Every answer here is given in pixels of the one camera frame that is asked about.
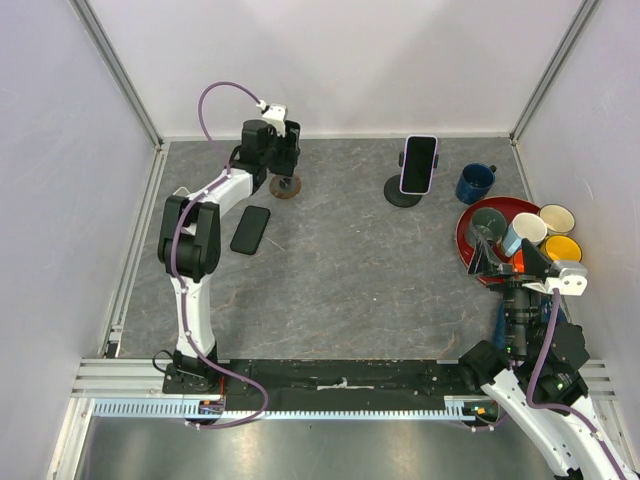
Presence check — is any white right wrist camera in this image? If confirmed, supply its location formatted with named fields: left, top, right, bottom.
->
left=523, top=260, right=588, bottom=296

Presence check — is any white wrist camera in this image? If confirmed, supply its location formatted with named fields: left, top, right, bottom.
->
left=523, top=260, right=588, bottom=296
left=256, top=100, right=288, bottom=137

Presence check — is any grey slotted cable duct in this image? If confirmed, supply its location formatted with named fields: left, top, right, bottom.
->
left=93, top=398, right=477, bottom=422

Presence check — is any round wooden base phone stand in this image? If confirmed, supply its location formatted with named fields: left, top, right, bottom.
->
left=269, top=175, right=301, bottom=199

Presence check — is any phone in lilac case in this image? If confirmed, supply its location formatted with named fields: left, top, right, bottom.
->
left=399, top=135, right=438, bottom=195

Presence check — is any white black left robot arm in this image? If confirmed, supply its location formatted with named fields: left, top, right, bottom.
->
left=157, top=119, right=301, bottom=393

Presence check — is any aluminium frame post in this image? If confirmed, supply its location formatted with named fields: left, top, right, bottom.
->
left=67, top=0, right=166, bottom=151
left=509, top=0, right=601, bottom=146

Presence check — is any dark blue mug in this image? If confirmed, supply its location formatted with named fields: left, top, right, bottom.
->
left=455, top=163, right=497, bottom=205

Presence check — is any white light blue mug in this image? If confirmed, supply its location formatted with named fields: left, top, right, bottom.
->
left=501, top=212, right=548, bottom=257

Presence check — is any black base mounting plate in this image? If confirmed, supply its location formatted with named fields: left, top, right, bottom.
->
left=154, top=359, right=482, bottom=410

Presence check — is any white metal phone stand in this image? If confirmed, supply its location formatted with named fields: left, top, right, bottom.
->
left=174, top=186, right=190, bottom=197

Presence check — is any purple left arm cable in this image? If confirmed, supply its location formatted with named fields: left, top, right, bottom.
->
left=167, top=81, right=271, bottom=431

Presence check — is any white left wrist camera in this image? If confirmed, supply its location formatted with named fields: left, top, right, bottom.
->
left=256, top=100, right=288, bottom=137

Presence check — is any red round tray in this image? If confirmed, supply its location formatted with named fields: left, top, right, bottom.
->
left=454, top=196, right=544, bottom=294

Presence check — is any orange mug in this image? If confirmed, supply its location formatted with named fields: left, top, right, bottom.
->
left=510, top=249, right=526, bottom=273

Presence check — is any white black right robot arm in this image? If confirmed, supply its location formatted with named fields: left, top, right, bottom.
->
left=457, top=236, right=639, bottom=479

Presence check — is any aluminium frame post right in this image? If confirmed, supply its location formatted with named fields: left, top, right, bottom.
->
left=509, top=0, right=601, bottom=146

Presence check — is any aluminium frame post left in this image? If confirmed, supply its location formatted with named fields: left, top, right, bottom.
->
left=67, top=0, right=166, bottom=151

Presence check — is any grey green mug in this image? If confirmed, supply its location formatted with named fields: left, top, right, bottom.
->
left=465, top=207, right=508, bottom=248

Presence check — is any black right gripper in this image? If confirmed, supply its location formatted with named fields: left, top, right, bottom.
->
left=465, top=233, right=553, bottom=355

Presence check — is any yellow mug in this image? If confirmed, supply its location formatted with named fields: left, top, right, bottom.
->
left=541, top=235, right=583, bottom=262

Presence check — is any cream mug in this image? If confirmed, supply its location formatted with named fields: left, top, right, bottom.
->
left=538, top=204, right=576, bottom=236

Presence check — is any black clamp phone stand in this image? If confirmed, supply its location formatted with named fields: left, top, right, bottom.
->
left=383, top=152, right=439, bottom=208

